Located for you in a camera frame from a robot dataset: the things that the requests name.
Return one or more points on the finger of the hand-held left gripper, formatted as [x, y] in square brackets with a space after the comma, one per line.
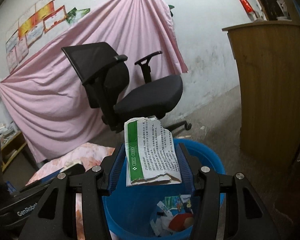
[75, 170]

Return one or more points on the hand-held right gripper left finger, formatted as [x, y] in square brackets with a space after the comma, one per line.
[116, 172]

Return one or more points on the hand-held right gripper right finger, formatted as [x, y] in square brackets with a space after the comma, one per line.
[187, 170]

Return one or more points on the green and blue packet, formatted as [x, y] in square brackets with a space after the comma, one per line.
[175, 203]

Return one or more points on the green and white carton piece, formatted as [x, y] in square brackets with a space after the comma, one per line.
[152, 152]

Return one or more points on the blue plastic basin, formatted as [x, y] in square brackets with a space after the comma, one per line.
[135, 210]

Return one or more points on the red snack packet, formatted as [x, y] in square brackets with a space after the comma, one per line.
[181, 221]

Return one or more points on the grey dotted paper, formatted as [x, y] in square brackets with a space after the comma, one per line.
[161, 226]

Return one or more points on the floral blanket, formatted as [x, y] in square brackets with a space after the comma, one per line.
[85, 155]

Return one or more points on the wooden shelf unit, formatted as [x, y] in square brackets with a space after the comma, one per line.
[13, 150]

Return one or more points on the black office chair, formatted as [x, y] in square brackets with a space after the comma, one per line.
[140, 97]

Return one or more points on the stack of papers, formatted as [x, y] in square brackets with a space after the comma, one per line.
[5, 131]

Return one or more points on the hanging pink sheet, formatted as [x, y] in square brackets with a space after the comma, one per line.
[52, 92]

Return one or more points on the wooden cabinet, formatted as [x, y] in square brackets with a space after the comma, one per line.
[270, 92]

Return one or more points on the green landscape photo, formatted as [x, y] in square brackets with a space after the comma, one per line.
[83, 13]
[71, 16]

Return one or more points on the dark framed picture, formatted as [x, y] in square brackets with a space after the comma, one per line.
[272, 5]

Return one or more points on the group of wall certificates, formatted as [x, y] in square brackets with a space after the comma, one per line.
[37, 25]

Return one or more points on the red packet on wall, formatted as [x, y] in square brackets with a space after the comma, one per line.
[246, 3]

